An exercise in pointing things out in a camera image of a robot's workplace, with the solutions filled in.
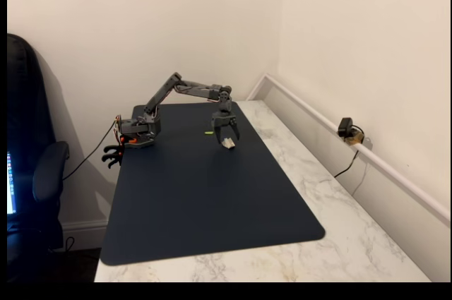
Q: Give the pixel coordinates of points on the laptop screen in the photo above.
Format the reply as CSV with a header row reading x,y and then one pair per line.
x,y
11,183

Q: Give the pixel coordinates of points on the white baseboard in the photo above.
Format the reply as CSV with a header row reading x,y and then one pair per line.
x,y
84,231

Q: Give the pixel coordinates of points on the black webcam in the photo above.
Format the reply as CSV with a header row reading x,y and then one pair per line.
x,y
344,126

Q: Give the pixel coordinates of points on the black office chair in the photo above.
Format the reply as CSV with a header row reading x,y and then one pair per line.
x,y
28,120

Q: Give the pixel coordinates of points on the white wall rail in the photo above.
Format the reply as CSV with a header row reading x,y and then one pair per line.
x,y
388,171

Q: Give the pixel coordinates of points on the dark blue desk mat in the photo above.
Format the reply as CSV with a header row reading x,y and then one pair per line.
x,y
212,201

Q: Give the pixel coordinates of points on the white plastic piece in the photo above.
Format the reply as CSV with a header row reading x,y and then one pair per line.
x,y
229,144

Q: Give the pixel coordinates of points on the black table clamp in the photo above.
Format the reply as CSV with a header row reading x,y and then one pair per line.
x,y
112,160
113,149

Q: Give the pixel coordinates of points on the tan webcam mount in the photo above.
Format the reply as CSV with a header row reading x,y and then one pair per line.
x,y
355,139

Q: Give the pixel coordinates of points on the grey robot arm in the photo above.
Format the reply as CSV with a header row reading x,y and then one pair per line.
x,y
162,93

